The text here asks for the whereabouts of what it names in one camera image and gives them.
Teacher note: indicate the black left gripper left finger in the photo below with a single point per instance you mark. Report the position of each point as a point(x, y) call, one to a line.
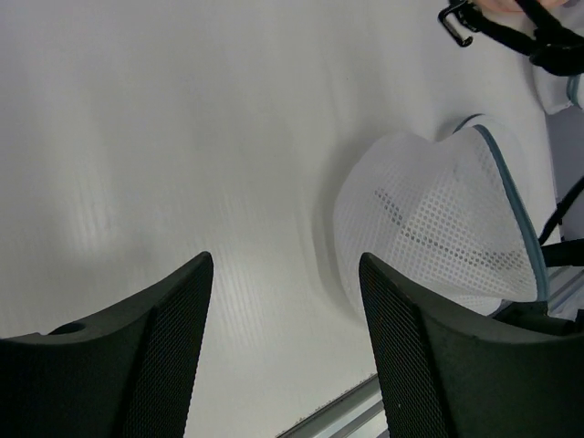
point(125, 371)

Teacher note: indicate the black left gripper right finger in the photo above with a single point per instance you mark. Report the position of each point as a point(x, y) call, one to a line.
point(446, 371)

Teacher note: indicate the white mesh laundry bag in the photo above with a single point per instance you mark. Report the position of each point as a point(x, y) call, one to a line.
point(449, 215)

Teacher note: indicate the aluminium mounting rail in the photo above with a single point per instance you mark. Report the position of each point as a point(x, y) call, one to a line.
point(358, 412)

